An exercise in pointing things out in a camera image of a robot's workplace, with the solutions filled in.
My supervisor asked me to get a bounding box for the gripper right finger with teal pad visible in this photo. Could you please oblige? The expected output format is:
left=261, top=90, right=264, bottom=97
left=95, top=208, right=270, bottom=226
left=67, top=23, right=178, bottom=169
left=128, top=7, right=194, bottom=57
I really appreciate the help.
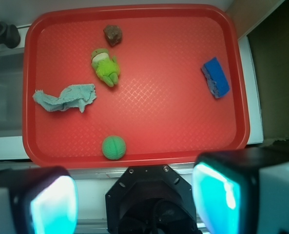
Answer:
left=192, top=147, right=289, bottom=234

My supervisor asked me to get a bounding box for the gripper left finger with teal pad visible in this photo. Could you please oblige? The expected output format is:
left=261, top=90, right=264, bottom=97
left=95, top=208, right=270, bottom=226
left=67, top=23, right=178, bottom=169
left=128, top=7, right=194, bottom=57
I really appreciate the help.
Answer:
left=0, top=166, right=78, bottom=234

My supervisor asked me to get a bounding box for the light blue cloth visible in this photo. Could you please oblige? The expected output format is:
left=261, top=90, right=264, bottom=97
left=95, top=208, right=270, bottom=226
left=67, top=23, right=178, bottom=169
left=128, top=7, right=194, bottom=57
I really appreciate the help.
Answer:
left=33, top=83, right=97, bottom=113

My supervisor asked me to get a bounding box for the green textured ball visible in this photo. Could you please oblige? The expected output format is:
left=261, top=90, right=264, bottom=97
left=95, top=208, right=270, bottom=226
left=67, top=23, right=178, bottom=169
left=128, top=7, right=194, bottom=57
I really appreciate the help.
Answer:
left=102, top=136, right=126, bottom=160

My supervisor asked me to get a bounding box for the blue sponge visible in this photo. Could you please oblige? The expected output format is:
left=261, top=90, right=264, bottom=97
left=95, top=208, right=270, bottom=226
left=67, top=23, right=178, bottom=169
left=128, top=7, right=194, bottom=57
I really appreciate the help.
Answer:
left=201, top=57, right=230, bottom=99

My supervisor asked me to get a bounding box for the grey plastic sink basin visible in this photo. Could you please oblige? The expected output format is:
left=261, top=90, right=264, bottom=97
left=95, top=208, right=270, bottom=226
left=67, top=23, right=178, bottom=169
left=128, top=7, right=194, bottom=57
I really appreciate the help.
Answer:
left=0, top=48, right=24, bottom=137

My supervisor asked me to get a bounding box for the red plastic tray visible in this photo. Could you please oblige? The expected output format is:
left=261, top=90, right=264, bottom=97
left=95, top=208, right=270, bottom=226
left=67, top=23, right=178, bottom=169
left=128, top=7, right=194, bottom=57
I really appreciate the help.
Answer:
left=22, top=4, right=250, bottom=168

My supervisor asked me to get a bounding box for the green plush frog toy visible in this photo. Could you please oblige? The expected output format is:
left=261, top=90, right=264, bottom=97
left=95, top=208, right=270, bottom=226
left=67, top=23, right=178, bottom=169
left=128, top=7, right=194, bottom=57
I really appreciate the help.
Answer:
left=91, top=48, right=120, bottom=87

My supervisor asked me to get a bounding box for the brown cardboard panel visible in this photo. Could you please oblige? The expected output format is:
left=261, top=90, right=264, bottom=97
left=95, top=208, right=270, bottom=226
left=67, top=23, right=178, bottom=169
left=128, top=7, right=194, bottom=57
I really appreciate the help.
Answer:
left=227, top=0, right=289, bottom=145

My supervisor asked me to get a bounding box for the grey sink faucet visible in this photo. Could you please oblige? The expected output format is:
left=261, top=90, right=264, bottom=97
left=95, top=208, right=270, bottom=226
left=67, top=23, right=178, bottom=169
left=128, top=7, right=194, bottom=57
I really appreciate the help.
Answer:
left=0, top=21, right=21, bottom=49

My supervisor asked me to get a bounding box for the brown rock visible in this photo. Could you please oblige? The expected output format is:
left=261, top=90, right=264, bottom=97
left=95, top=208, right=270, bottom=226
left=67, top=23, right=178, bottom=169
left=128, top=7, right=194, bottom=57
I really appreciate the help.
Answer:
left=103, top=25, right=123, bottom=47

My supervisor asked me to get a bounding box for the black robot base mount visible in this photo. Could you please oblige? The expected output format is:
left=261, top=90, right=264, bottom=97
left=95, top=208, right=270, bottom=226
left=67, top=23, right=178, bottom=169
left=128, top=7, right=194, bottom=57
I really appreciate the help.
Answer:
left=105, top=165, right=201, bottom=234

